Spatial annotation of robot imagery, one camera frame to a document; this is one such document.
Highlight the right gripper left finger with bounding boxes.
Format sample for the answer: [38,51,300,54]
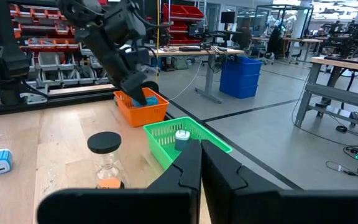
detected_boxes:
[37,139,203,224]

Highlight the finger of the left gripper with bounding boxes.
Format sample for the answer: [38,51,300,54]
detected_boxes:
[141,80,160,94]
[125,83,149,106]

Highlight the blue-green staples box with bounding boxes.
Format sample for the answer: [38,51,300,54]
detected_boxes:
[131,95,160,108]

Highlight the blue stacked storage totes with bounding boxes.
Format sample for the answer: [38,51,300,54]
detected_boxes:
[219,55,263,100]

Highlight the orange sand hourglass black caps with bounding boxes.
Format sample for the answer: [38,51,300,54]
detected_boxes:
[86,131,126,190]

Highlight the grey-blue white USB charger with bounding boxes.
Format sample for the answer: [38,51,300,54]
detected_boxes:
[175,129,191,152]

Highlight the wooden workbench grey frame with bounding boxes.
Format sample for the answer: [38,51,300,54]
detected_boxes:
[293,55,358,129]

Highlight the rack with red grey bins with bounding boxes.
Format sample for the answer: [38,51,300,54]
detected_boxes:
[9,0,111,90]

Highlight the black monitor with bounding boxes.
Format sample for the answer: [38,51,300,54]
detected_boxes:
[220,11,236,24]

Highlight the wooden desk grey legs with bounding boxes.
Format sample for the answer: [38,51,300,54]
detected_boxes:
[147,45,246,104]

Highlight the green plastic basket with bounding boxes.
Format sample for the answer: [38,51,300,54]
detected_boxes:
[142,116,234,170]

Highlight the yellow cable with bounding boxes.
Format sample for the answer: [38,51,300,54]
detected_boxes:
[155,0,162,85]

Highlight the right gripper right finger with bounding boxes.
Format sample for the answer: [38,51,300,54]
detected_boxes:
[201,139,358,224]

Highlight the orange plastic basket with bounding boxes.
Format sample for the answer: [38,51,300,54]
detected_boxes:
[113,87,170,128]

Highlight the red storage bin stack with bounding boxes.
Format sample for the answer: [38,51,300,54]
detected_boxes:
[162,2,205,45]

